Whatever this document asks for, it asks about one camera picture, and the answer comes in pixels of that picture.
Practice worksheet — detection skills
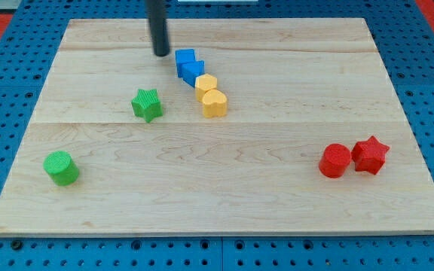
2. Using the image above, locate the blue cube block rear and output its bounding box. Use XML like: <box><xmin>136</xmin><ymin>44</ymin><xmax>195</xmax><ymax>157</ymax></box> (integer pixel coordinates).
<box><xmin>175</xmin><ymin>48</ymin><xmax>196</xmax><ymax>78</ymax></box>

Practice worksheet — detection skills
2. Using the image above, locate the yellow heart block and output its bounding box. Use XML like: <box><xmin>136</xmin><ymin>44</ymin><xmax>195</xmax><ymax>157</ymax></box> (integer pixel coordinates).
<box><xmin>201</xmin><ymin>89</ymin><xmax>228</xmax><ymax>118</ymax></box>

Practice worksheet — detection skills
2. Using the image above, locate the green star block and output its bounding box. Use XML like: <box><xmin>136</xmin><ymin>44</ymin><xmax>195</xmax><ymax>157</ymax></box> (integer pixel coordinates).
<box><xmin>131</xmin><ymin>89</ymin><xmax>163</xmax><ymax>123</ymax></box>

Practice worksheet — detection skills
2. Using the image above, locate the green cylinder block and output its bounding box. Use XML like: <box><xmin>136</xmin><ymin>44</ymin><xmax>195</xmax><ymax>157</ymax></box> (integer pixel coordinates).
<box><xmin>43</xmin><ymin>151</ymin><xmax>79</xmax><ymax>186</ymax></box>

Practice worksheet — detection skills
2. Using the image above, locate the light wooden board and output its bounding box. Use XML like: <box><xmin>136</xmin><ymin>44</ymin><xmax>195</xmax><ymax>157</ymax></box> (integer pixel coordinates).
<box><xmin>0</xmin><ymin>18</ymin><xmax>434</xmax><ymax>238</ymax></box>

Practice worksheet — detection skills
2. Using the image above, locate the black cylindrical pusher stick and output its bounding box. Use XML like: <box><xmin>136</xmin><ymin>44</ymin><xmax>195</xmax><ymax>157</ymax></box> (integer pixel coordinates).
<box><xmin>145</xmin><ymin>0</ymin><xmax>170</xmax><ymax>56</ymax></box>

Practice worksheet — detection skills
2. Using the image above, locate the red star block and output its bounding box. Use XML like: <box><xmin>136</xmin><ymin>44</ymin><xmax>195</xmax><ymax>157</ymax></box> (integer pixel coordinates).
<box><xmin>351</xmin><ymin>135</ymin><xmax>390</xmax><ymax>175</ymax></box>

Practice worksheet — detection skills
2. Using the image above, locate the red cylinder block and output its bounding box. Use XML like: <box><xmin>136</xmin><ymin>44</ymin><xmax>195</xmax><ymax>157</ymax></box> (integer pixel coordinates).
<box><xmin>319</xmin><ymin>143</ymin><xmax>352</xmax><ymax>178</ymax></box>

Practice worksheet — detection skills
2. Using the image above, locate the blue cube block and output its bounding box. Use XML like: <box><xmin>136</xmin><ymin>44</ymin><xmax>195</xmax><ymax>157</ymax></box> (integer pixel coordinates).
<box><xmin>182</xmin><ymin>60</ymin><xmax>205</xmax><ymax>87</ymax></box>
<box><xmin>175</xmin><ymin>48</ymin><xmax>196</xmax><ymax>78</ymax></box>

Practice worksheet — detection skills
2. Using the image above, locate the blue cube block front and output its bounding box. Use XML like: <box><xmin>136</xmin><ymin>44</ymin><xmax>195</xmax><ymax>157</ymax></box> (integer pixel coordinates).
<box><xmin>182</xmin><ymin>60</ymin><xmax>205</xmax><ymax>87</ymax></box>

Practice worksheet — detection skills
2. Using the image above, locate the yellow hexagon block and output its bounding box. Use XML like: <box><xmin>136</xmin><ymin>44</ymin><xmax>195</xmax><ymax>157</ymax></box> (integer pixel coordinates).
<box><xmin>194</xmin><ymin>74</ymin><xmax>218</xmax><ymax>102</ymax></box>

